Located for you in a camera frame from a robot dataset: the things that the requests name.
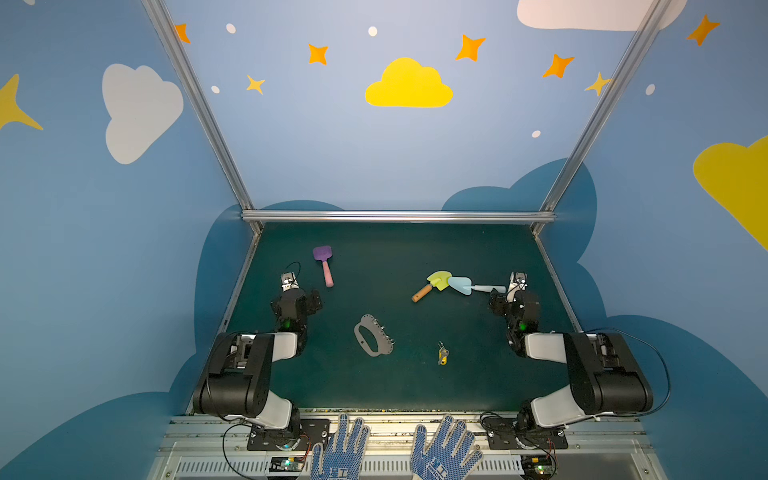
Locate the aluminium frame rear bar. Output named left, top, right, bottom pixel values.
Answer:
left=241, top=210, right=556, bottom=224

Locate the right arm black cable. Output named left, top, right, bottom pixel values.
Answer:
left=584, top=328, right=672, bottom=418

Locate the yellow key with keyring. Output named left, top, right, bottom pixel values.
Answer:
left=438, top=342, right=449, bottom=366

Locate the aluminium frame right post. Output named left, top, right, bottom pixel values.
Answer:
left=531, top=0, right=672, bottom=238

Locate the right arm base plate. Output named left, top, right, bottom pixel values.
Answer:
left=479, top=412, right=568, bottom=451

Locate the aluminium frame post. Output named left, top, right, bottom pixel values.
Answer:
left=142, top=0, right=253, bottom=213
left=531, top=0, right=672, bottom=238

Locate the right blue dotted work glove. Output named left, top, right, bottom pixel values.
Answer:
left=410, top=415, right=483, bottom=480

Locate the light blue toy shovel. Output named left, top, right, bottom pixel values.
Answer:
left=448, top=276, right=507, bottom=295

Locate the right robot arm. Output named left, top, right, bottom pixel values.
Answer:
left=489, top=289, right=654, bottom=449

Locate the right controller board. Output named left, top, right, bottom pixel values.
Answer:
left=521, top=456, right=557, bottom=479

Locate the controller board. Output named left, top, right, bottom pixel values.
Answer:
left=268, top=456, right=306, bottom=475
left=521, top=456, right=557, bottom=479

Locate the green toy shovel wooden handle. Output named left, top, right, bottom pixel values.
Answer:
left=411, top=271, right=452, bottom=303

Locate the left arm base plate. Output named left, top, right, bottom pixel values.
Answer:
left=246, top=418, right=331, bottom=452

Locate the left controller board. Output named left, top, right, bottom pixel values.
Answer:
left=268, top=456, right=306, bottom=475

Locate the blue dotted work glove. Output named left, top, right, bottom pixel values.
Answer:
left=310, top=414, right=370, bottom=480
left=410, top=415, right=483, bottom=480

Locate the left blue dotted work glove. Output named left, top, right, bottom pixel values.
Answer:
left=310, top=414, right=370, bottom=480

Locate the aluminium frame left post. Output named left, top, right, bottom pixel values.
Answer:
left=142, top=0, right=253, bottom=213

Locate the purple pink toy spatula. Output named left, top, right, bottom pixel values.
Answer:
left=313, top=245, right=334, bottom=288

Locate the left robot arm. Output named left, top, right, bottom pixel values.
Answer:
left=192, top=287, right=329, bottom=451

